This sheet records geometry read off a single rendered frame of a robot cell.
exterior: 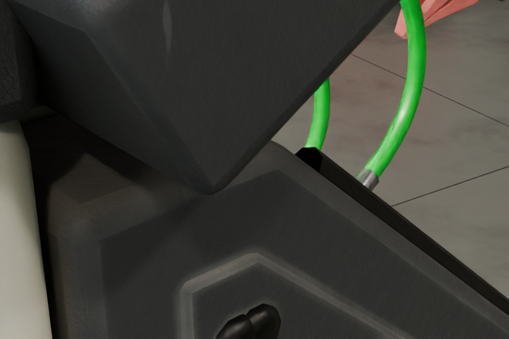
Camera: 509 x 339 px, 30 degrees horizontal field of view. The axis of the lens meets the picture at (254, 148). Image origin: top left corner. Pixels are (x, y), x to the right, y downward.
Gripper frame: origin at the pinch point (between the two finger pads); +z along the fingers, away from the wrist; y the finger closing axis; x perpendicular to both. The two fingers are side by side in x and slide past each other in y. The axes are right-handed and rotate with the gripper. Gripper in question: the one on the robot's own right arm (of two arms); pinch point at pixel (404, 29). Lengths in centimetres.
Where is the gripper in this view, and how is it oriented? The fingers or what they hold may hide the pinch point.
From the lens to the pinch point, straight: 91.8
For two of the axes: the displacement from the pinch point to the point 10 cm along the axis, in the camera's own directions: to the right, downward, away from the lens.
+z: -6.2, 7.9, 0.4
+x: 4.5, 3.9, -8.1
